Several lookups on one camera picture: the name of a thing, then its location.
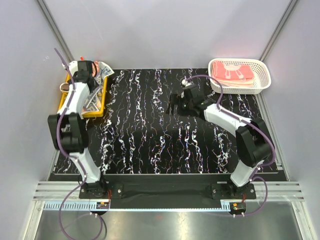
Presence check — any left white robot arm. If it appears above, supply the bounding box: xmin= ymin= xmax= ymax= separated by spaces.
xmin=47 ymin=60 xmax=108 ymax=198

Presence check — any white perforated basket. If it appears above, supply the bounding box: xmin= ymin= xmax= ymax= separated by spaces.
xmin=207 ymin=58 xmax=272 ymax=95

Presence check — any orange grey printed towel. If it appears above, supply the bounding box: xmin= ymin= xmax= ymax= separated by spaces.
xmin=82 ymin=61 xmax=114 ymax=114

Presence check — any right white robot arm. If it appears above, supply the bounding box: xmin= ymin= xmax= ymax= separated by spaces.
xmin=166 ymin=84 xmax=276 ymax=199

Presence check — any black marble pattern mat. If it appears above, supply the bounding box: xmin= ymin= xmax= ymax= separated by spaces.
xmin=48 ymin=68 xmax=288 ymax=182

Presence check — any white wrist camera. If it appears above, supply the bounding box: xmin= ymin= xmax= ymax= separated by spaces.
xmin=181 ymin=79 xmax=193 ymax=88
xmin=68 ymin=60 xmax=78 ymax=76

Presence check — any small circuit board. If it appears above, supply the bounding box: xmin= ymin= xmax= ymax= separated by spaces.
xmin=96 ymin=201 xmax=110 ymax=209
xmin=231 ymin=202 xmax=246 ymax=211

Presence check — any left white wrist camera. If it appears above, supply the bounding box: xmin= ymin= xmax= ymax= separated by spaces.
xmin=68 ymin=60 xmax=78 ymax=76

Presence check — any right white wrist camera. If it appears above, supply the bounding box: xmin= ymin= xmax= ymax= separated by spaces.
xmin=181 ymin=79 xmax=193 ymax=88

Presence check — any beige cloth loop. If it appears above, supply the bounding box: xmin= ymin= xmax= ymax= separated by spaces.
xmin=59 ymin=82 xmax=70 ymax=93

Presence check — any yellow plastic bin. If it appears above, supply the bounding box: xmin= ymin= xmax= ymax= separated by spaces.
xmin=57 ymin=65 xmax=111 ymax=119

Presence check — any left small circuit board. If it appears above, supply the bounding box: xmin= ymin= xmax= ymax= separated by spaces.
xmin=96 ymin=201 xmax=110 ymax=209

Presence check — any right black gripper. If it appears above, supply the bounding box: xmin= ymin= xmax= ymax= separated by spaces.
xmin=166 ymin=93 xmax=194 ymax=117

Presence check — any right small circuit board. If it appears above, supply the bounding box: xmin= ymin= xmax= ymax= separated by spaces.
xmin=231 ymin=202 xmax=246 ymax=211

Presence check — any plain pink towel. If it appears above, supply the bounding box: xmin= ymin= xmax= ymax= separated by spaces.
xmin=213 ymin=76 xmax=254 ymax=88

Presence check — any slotted white cable duct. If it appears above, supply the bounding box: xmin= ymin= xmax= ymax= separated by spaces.
xmin=44 ymin=201 xmax=96 ymax=211

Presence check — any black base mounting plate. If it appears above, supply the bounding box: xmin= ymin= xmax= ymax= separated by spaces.
xmin=79 ymin=173 xmax=257 ymax=211

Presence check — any pink bunny towel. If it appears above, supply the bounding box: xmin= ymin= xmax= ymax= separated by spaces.
xmin=211 ymin=61 xmax=254 ymax=80

